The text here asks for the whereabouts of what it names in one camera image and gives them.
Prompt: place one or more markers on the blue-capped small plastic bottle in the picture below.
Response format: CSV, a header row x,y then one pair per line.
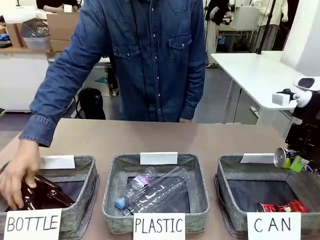
x,y
138,181

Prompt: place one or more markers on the white BOTTLE paper label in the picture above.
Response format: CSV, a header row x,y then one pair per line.
x,y
32,222

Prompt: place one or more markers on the small cardboard box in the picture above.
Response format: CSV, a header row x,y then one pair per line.
x,y
13,35

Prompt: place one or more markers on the person in denim shirt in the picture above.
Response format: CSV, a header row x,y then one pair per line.
x,y
155,62

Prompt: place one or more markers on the green and silver can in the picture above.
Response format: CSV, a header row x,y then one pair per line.
x,y
281,157

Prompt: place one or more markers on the crushed red can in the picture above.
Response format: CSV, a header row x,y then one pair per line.
x,y
292,207

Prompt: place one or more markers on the person's right hand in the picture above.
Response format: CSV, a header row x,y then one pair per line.
x,y
17,172

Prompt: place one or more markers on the blank white card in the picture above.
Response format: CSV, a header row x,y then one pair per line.
x,y
159,158
257,158
60,162

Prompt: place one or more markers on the bystander in black jacket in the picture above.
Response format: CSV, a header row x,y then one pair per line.
x,y
216,12

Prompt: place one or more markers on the white cabinet box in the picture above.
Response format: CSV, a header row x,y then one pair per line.
x,y
246,17

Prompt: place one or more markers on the person's left forearm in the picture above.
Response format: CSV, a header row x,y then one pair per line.
x,y
192,100

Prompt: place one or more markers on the white PLASTIC paper label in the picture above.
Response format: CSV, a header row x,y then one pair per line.
x,y
159,225

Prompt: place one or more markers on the black backpack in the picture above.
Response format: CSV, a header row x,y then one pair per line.
x,y
91,105

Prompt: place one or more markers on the white CAN paper label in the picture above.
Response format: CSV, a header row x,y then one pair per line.
x,y
273,225

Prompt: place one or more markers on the large white table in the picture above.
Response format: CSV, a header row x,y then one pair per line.
x,y
250,72

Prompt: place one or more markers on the person's right forearm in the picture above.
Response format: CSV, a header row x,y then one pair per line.
x,y
45,112

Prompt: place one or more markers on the person's left hand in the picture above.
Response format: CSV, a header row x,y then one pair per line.
x,y
185,120

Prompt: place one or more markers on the open large cardboard box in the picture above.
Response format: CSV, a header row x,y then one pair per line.
x,y
62,26

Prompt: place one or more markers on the grey basket labelled bottle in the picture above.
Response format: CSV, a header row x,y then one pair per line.
x,y
80,200

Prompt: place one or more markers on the clear plastic storage bin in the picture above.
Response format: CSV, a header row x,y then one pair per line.
x,y
37,41

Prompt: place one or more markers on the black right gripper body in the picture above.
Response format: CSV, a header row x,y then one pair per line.
x,y
307,132

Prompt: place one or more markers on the brown glass bottle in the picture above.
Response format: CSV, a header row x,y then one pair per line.
x,y
50,192

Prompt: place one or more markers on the black stand pole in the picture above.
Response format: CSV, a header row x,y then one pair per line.
x,y
266,27

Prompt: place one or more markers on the white counter with wood top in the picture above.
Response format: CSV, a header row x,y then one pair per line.
x,y
20,80

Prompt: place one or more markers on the grey basket labelled plastic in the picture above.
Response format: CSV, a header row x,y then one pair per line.
x,y
115,175

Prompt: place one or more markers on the flat cardboard box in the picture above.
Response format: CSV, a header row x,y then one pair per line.
x,y
58,45

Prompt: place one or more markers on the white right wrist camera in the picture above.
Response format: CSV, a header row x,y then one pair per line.
x,y
280,98

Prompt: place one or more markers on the grey basket labelled can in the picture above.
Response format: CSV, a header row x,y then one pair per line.
x,y
225,200

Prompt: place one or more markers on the large clear plastic bottle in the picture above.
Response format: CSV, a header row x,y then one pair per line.
x,y
162,192

